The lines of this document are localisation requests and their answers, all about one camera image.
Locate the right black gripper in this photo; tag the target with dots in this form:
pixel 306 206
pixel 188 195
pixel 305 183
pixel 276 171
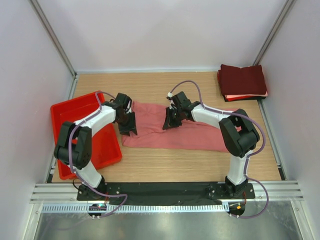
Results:
pixel 169 122

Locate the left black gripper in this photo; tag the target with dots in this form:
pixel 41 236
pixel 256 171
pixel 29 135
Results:
pixel 125 130

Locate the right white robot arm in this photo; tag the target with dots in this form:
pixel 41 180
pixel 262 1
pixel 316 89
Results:
pixel 239 135

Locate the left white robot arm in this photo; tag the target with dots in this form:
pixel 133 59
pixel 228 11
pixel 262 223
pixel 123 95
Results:
pixel 74 142

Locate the red plastic tray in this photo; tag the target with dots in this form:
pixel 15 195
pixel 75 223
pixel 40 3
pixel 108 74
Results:
pixel 105 146

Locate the dark red folded shirt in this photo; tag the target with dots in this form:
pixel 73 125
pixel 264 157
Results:
pixel 242 80

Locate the pink folded shirt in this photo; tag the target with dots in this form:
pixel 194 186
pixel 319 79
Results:
pixel 238 95

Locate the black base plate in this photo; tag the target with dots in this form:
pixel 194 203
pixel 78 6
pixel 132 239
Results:
pixel 165 193

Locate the slotted cable duct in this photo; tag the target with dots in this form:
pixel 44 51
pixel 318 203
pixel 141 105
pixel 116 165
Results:
pixel 98 208

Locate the left aluminium frame post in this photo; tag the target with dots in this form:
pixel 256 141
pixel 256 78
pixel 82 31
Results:
pixel 52 35

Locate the aluminium frame post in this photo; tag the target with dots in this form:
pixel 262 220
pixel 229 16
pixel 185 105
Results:
pixel 52 35
pixel 280 19

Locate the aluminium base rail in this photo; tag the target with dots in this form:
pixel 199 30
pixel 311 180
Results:
pixel 285 190

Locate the right aluminium frame post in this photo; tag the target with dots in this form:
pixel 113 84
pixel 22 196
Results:
pixel 280 19

